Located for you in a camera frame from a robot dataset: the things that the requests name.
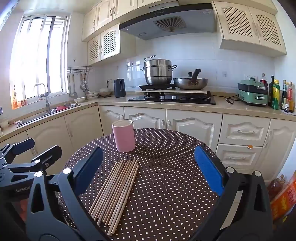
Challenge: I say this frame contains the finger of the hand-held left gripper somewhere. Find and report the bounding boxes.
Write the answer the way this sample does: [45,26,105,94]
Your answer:
[5,145,62,183]
[0,138,36,165]

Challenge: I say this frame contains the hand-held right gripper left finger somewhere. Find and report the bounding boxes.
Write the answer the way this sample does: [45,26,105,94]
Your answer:
[26,146,109,241]

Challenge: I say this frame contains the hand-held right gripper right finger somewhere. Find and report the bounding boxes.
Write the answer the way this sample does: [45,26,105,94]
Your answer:
[194,146,273,241]

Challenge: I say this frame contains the bundle of wooden chopsticks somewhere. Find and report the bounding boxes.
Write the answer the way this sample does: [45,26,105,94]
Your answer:
[88,158,139,236]

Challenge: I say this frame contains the pink utensil holder cup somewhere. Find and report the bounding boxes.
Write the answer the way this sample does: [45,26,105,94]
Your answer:
[112,120,136,153]

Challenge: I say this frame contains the steel sink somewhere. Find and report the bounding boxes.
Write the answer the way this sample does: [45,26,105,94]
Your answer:
[22,102,82,128]

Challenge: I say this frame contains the cream drawer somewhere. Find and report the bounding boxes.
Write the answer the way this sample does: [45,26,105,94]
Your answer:
[215,144,263,169]
[218,114,271,147]

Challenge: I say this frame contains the brown polka-dot tablecloth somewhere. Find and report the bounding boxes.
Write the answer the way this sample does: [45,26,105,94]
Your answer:
[58,128,234,241]

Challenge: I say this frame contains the steel faucet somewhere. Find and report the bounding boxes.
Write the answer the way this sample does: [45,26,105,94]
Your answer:
[34,83,52,114]

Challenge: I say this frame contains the hanging steel ladle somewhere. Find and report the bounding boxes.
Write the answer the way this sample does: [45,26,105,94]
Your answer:
[69,74,78,97]

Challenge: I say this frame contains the cooking oil bottle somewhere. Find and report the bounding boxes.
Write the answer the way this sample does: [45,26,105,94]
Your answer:
[268,174,287,202]

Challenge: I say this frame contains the black gas stove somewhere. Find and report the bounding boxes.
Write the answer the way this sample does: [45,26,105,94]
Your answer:
[128,91,216,105]

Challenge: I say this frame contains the hanging steel strainer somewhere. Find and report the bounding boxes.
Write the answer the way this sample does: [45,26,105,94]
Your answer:
[80,73,90,93]

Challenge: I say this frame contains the white board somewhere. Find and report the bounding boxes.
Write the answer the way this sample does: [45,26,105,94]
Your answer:
[135,89,210,94]

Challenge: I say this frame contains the orange cardboard box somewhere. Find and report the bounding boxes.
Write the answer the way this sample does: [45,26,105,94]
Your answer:
[270,170,296,222]

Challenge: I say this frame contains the black kettle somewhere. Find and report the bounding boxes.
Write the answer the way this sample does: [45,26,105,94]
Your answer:
[113,78,126,98]

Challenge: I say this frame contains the green electric cooker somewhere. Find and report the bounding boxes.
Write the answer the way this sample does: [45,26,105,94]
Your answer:
[236,79,270,107]

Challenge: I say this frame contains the kitchen window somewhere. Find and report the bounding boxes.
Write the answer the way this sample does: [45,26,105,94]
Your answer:
[9,15,71,100]

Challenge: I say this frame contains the glass wok lid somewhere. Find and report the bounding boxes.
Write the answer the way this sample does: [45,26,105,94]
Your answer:
[179,72,204,80]

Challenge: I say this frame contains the black induction cooker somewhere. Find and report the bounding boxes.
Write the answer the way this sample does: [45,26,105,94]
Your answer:
[139,83,177,91]

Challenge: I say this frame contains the green yellow-label bottle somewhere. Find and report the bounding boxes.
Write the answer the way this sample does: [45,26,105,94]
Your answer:
[271,79,281,110]

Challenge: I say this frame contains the dark sauce bottle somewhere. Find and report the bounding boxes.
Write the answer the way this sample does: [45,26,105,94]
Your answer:
[280,80,288,109]

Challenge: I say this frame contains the red-label sauce bottle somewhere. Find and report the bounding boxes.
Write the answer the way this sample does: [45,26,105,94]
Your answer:
[287,81,295,113]

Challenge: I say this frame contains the steel steamer pot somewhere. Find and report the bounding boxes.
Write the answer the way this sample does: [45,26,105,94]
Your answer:
[141,56,178,86]

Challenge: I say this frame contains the cream upper cabinets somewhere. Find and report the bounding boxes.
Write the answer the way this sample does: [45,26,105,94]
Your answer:
[81,0,179,42]

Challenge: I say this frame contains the grey range hood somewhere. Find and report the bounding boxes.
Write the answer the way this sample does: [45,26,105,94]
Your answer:
[119,0,218,41]

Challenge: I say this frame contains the black power cable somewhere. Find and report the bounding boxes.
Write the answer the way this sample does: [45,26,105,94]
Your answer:
[211,94,241,105]

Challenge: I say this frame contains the steel wok black handle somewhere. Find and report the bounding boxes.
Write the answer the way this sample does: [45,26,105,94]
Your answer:
[173,69,208,90]

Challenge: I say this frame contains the cream lattice-door wall cabinet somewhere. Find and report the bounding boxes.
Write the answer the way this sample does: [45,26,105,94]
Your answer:
[211,1,287,58]
[87,23,136,66]

